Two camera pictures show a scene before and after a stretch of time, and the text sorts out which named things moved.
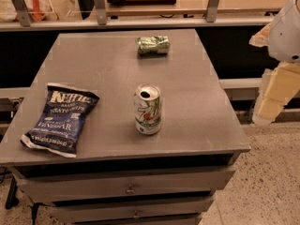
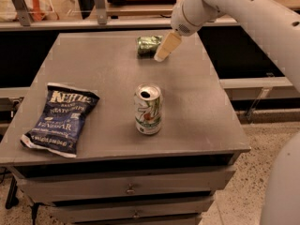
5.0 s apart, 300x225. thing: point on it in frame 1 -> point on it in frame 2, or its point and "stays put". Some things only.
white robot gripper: [285, 37] -> [180, 21]
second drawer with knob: [79, 214] stays put
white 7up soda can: [148, 109] stays put
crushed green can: [152, 45] stays put
